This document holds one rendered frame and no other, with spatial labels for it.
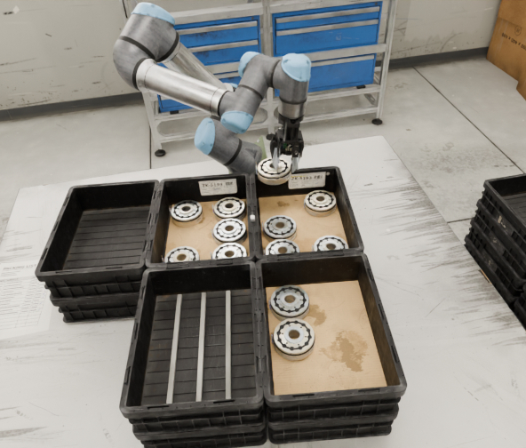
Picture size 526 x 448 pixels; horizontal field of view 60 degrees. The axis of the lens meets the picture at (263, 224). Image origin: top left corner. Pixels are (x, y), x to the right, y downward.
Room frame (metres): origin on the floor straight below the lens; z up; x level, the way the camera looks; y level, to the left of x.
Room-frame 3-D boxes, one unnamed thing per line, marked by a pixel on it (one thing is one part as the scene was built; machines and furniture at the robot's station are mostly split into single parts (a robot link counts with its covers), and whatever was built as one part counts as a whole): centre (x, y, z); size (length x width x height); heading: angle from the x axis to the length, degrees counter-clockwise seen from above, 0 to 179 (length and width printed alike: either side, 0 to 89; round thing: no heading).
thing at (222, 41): (2.88, 0.29, 0.60); 0.72 x 0.03 x 0.56; 98
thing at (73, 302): (1.03, 0.48, 0.76); 0.40 x 0.30 x 0.12; 1
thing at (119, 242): (1.03, 0.48, 0.87); 0.40 x 0.30 x 0.11; 1
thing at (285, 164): (1.14, -0.05, 1.01); 0.10 x 0.10 x 0.01
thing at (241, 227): (1.04, 0.11, 0.86); 0.10 x 0.10 x 0.01
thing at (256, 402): (0.63, 0.18, 0.92); 0.40 x 0.30 x 0.02; 1
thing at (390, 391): (0.64, -0.12, 0.92); 0.40 x 0.30 x 0.02; 1
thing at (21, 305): (0.96, 0.80, 0.70); 0.33 x 0.23 x 0.01; 8
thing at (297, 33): (3.00, -0.50, 0.60); 0.72 x 0.03 x 0.56; 98
